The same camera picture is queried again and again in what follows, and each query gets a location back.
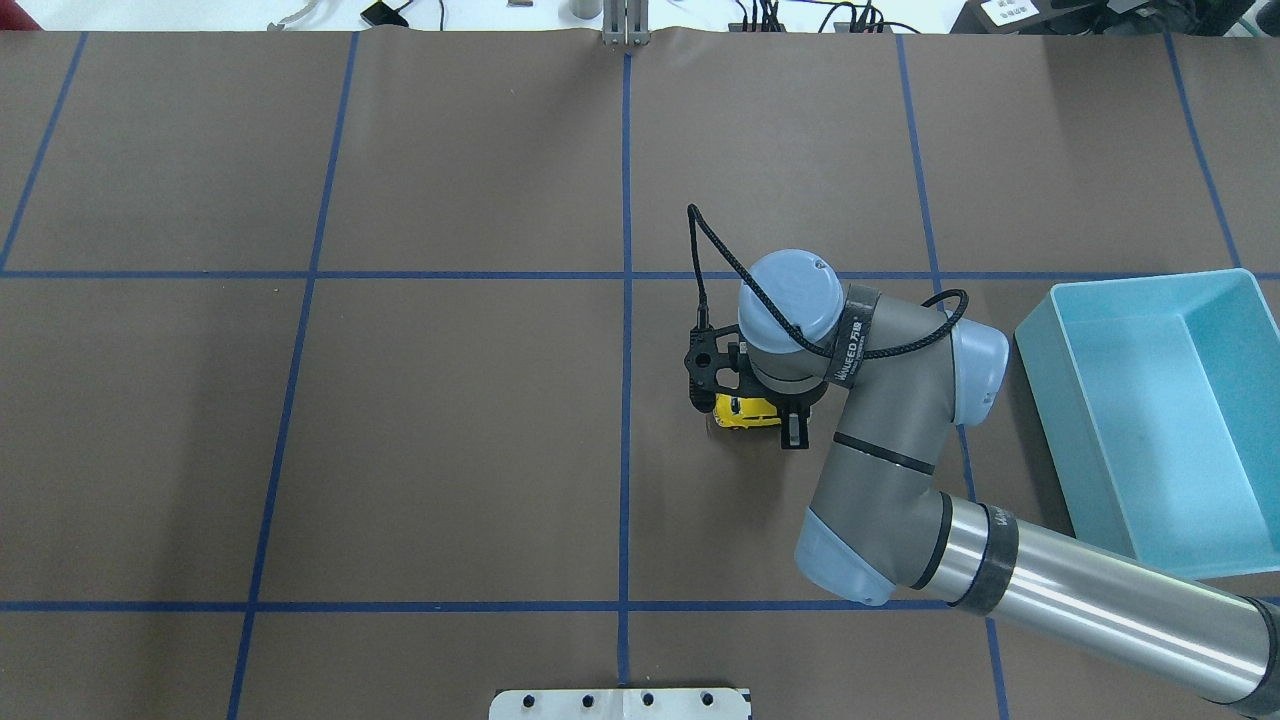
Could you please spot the yellow beetle toy car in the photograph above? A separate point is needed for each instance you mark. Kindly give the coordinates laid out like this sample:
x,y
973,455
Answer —
x,y
740,413

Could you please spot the small black phone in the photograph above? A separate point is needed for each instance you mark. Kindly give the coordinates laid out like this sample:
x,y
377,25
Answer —
x,y
384,13

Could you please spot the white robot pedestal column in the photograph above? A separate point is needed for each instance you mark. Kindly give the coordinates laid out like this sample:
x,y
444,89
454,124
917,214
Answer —
x,y
623,703

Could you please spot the aluminium frame post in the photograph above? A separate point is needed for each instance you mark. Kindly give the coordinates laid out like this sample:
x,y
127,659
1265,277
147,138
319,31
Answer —
x,y
625,23

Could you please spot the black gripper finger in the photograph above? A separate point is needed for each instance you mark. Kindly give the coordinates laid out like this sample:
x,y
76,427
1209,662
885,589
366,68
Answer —
x,y
795,428

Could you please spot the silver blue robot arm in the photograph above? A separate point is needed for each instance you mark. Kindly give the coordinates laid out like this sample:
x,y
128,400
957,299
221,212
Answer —
x,y
877,522

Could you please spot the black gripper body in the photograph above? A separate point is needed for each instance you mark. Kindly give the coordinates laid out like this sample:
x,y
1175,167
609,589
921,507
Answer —
x,y
795,428

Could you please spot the light blue plastic bin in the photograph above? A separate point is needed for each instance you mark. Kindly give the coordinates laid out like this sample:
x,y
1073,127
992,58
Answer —
x,y
1159,400

